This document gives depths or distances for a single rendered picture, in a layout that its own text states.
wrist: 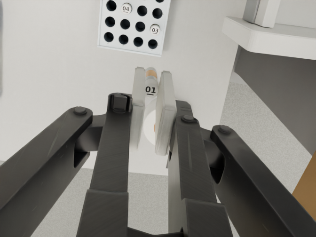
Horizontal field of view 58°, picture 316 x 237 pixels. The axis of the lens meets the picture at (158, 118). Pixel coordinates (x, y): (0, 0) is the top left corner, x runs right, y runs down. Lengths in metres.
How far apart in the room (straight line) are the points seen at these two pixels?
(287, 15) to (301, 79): 0.43
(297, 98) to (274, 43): 0.52
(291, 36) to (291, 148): 1.28
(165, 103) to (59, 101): 0.33
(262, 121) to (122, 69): 1.04
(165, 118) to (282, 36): 0.15
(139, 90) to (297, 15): 0.25
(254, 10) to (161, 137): 0.19
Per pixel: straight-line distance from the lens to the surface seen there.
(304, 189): 0.57
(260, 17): 0.30
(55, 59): 0.44
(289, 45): 0.27
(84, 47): 0.43
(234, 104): 1.32
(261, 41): 0.26
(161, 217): 1.65
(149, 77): 0.22
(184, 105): 0.18
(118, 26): 0.38
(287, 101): 0.82
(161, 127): 0.15
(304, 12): 0.37
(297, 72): 0.81
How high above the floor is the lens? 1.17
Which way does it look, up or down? 64 degrees down
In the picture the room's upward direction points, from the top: 178 degrees clockwise
